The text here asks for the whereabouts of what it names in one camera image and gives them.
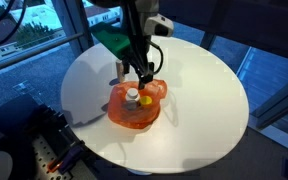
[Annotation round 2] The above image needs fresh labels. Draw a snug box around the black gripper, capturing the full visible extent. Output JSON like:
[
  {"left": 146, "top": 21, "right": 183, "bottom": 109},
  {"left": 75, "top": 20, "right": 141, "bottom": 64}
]
[{"left": 119, "top": 19, "right": 154, "bottom": 90}]

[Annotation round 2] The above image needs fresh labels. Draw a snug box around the white cylindrical bottle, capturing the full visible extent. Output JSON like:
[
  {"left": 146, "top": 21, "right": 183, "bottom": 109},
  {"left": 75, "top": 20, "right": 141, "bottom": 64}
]
[{"left": 116, "top": 59, "right": 122, "bottom": 81}]

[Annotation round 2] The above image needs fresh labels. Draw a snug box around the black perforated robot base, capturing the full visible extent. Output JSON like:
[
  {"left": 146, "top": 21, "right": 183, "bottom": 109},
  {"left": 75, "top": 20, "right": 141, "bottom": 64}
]
[{"left": 0, "top": 93, "right": 95, "bottom": 180}]

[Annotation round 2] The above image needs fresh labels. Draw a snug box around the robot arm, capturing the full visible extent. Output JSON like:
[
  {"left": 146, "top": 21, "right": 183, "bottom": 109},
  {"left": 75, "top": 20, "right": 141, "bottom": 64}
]
[{"left": 90, "top": 0, "right": 158, "bottom": 90}]

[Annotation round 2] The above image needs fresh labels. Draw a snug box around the white capped bottle in bag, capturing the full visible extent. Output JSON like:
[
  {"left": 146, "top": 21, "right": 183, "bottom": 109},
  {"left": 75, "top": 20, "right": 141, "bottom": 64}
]
[{"left": 124, "top": 88, "right": 140, "bottom": 110}]

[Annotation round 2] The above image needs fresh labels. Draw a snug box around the yellow capped dark bottle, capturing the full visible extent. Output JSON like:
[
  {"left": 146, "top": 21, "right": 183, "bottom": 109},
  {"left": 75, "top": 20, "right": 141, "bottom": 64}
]
[{"left": 139, "top": 96, "right": 153, "bottom": 106}]

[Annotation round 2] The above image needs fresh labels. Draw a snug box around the orange plastic bag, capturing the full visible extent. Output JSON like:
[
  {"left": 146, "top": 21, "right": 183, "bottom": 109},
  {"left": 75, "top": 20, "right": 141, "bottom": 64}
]
[{"left": 107, "top": 79, "right": 167, "bottom": 129}]

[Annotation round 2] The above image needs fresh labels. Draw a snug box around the round white table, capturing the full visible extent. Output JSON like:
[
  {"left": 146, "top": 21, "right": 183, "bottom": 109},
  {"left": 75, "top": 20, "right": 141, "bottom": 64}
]
[{"left": 61, "top": 36, "right": 249, "bottom": 173}]

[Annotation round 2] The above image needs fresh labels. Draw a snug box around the orange purple clamp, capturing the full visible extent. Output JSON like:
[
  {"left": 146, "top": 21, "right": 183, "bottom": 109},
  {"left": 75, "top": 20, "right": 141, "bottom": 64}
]
[{"left": 47, "top": 143, "right": 83, "bottom": 174}]

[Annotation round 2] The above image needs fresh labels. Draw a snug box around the window railing bar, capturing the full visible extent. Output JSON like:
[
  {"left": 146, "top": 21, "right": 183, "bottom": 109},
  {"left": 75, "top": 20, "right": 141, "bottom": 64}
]
[{"left": 0, "top": 13, "right": 122, "bottom": 76}]

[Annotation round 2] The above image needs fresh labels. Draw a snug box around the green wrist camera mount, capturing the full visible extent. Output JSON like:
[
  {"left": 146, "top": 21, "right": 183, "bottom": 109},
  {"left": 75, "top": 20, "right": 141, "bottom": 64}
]
[{"left": 91, "top": 22, "right": 130, "bottom": 59}]

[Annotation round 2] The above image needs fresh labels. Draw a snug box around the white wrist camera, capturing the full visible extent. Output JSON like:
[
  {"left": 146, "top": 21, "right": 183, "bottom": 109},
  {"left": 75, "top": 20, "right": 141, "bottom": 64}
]
[{"left": 144, "top": 14, "right": 174, "bottom": 37}]

